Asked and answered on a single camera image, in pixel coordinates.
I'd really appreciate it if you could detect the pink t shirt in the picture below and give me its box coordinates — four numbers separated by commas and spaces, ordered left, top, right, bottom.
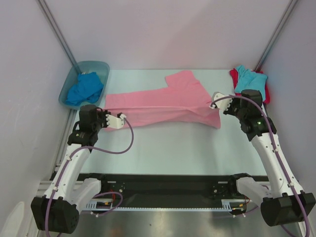
105, 70, 221, 128

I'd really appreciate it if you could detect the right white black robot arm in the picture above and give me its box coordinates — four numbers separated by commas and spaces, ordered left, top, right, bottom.
213, 89, 316, 232

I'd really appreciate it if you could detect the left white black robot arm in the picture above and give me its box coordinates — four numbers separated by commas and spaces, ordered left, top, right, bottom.
31, 105, 111, 235

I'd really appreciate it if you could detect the blue crumpled t shirt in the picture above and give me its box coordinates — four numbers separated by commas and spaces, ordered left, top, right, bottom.
66, 72, 104, 106

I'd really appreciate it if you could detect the teal folded t shirt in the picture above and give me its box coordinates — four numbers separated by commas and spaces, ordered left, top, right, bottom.
235, 65, 268, 97

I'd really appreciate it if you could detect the red folded t shirt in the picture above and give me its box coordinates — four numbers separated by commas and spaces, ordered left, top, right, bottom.
229, 68, 271, 104

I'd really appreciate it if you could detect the teal plastic bin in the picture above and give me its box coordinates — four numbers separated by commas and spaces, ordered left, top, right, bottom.
59, 61, 110, 110

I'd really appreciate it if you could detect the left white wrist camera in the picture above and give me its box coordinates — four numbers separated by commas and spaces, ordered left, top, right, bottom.
106, 113, 126, 129

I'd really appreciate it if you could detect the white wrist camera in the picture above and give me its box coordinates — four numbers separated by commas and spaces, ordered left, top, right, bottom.
106, 113, 126, 129
210, 92, 233, 111

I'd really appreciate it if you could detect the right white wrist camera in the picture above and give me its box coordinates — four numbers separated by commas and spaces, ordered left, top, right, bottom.
210, 92, 233, 111

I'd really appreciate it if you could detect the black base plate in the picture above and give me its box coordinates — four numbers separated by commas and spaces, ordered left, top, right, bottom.
78, 173, 246, 209

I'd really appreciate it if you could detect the front aluminium rail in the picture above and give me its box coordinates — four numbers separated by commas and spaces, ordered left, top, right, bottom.
37, 179, 272, 198

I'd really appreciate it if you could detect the left slotted cable duct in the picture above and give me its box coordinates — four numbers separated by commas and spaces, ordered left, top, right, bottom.
83, 200, 113, 211

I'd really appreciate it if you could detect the slotted cable duct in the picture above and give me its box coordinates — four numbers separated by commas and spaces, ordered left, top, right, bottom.
221, 199, 250, 212
83, 200, 113, 211

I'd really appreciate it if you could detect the right slotted cable duct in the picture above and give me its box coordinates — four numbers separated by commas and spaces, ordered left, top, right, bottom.
221, 199, 250, 212

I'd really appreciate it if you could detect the right aluminium corner post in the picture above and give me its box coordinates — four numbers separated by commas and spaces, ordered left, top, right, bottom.
254, 0, 300, 72

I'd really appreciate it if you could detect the aluminium corner post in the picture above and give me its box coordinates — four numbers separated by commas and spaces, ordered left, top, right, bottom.
36, 0, 77, 66
254, 0, 300, 72

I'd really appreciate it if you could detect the left aluminium corner post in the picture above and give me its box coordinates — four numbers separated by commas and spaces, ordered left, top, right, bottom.
36, 0, 77, 66

